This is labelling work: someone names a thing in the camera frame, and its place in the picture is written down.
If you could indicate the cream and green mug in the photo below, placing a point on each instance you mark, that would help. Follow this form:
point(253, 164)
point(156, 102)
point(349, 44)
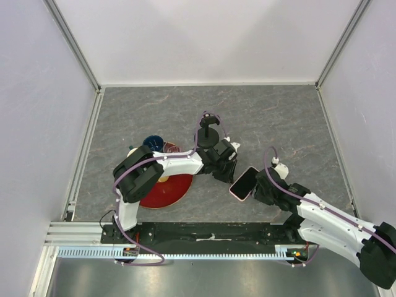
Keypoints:
point(132, 151)

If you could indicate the dark blue mug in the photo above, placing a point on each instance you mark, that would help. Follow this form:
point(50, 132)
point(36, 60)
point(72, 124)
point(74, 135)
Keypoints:
point(154, 143)

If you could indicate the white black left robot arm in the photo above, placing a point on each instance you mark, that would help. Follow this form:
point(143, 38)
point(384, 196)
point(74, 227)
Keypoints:
point(136, 175)

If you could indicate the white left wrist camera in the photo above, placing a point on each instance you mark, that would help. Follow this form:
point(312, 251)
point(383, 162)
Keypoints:
point(231, 148)

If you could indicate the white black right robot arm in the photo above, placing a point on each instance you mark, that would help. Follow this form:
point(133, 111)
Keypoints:
point(370, 247)

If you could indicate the aluminium frame post left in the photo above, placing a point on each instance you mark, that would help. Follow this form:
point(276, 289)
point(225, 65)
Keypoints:
point(64, 28)

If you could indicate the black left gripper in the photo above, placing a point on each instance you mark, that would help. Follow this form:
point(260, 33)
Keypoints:
point(228, 177)

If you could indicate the phone with pink case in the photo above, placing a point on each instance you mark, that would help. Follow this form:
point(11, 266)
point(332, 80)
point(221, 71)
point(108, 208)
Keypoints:
point(244, 185)

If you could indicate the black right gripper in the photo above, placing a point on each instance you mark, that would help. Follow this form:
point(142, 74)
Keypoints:
point(257, 193)

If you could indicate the aluminium frame post right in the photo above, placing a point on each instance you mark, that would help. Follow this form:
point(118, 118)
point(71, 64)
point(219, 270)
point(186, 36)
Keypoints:
point(342, 41)

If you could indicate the clear drinking glass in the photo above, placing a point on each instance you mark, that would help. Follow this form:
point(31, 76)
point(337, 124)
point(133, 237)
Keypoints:
point(170, 147)

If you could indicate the red round tray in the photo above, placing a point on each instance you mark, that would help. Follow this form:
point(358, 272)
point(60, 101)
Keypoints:
point(167, 191)

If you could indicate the light blue cable duct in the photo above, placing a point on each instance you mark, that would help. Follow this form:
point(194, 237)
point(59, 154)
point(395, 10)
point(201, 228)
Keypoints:
point(121, 253)

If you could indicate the black phone stand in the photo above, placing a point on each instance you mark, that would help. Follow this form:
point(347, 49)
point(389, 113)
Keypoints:
point(207, 136)

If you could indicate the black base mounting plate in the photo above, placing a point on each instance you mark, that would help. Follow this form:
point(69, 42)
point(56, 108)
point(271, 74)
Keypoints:
point(149, 233)

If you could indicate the aluminium frame rail front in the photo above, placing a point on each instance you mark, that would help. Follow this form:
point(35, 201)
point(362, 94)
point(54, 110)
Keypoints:
point(69, 233)

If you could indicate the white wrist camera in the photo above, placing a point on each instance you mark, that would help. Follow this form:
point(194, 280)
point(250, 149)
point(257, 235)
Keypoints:
point(231, 148)
point(279, 167)

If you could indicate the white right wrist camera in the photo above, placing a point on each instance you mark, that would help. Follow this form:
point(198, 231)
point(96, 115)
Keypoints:
point(279, 167)

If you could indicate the aluminium frame post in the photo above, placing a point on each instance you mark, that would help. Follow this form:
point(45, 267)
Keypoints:
point(64, 28)
point(342, 41)

